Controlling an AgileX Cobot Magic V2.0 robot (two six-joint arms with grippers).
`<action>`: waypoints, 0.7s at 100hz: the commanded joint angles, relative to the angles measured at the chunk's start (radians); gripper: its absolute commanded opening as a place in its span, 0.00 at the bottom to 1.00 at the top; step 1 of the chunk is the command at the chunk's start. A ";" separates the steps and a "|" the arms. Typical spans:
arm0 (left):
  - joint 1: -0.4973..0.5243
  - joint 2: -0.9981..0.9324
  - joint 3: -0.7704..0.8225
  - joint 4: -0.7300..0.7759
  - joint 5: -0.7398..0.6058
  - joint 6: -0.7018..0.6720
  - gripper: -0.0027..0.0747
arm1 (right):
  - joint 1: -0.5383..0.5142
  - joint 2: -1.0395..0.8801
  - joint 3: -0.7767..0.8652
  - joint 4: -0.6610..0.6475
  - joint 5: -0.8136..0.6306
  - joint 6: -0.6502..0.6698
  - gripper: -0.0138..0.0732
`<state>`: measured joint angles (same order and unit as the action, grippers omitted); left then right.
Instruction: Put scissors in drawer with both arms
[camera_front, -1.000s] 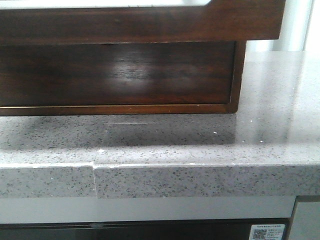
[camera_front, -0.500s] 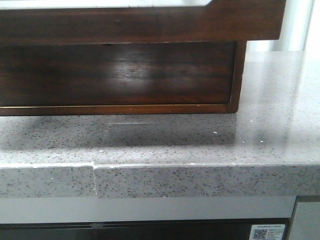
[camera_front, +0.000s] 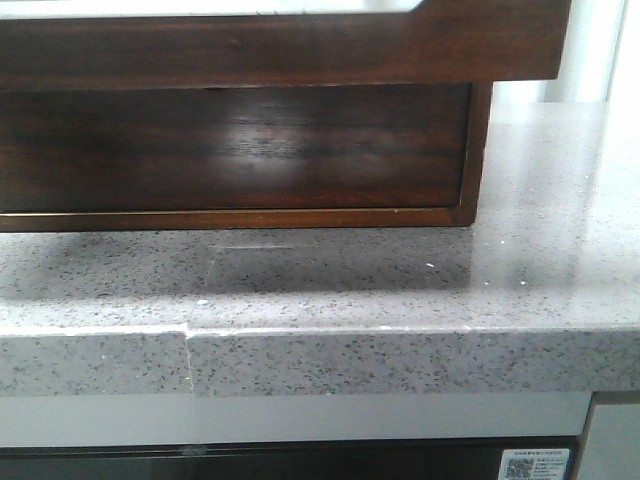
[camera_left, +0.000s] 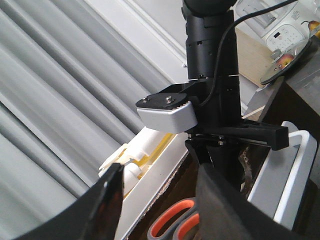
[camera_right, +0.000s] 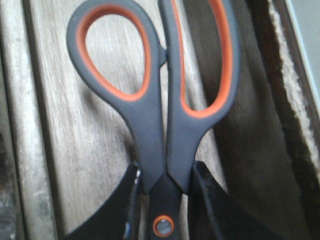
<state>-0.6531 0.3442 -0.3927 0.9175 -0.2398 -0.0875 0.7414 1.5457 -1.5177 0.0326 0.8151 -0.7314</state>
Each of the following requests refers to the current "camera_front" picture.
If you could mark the dark wooden drawer cabinet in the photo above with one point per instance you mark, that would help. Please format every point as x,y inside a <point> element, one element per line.
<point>472,150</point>

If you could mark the grey pleated curtain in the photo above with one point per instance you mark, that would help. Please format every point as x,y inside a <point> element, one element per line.
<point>591,60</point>

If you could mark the built-in oven under counter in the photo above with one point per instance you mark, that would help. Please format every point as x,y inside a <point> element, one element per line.
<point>182,436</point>

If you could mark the white plastic tray on cabinet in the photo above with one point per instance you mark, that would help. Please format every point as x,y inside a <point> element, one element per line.
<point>14,10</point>

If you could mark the white QR code sticker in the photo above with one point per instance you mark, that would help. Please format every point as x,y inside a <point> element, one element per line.
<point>534,464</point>

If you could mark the dark lower drawer front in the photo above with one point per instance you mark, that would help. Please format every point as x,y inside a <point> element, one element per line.
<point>235,150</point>

